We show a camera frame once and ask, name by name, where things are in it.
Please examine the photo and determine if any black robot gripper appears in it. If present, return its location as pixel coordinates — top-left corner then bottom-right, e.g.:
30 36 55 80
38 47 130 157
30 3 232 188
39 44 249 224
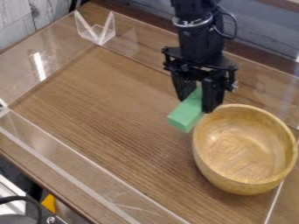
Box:
162 12 238 114

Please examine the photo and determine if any green rectangular block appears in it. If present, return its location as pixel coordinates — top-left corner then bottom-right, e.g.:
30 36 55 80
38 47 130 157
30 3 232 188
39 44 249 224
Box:
167 87 204 133

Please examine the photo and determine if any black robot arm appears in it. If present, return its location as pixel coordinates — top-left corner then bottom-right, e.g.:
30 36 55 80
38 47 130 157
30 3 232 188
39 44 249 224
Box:
162 0 239 113

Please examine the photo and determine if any brown wooden bowl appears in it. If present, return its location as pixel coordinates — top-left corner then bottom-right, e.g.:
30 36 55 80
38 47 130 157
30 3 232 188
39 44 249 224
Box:
192 104 299 195

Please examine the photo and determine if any yellow label sticker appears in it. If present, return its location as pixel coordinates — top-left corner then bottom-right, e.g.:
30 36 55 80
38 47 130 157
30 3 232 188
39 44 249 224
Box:
42 194 58 213

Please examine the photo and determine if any clear acrylic corner bracket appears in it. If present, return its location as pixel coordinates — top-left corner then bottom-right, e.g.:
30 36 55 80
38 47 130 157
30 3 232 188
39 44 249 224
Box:
74 11 116 46

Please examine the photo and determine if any clear acrylic front wall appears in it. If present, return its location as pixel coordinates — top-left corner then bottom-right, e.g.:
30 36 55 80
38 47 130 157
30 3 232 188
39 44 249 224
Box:
0 99 190 224

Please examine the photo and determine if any black cable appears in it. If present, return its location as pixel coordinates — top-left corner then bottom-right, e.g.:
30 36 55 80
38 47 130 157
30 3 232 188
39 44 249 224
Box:
0 195 44 224

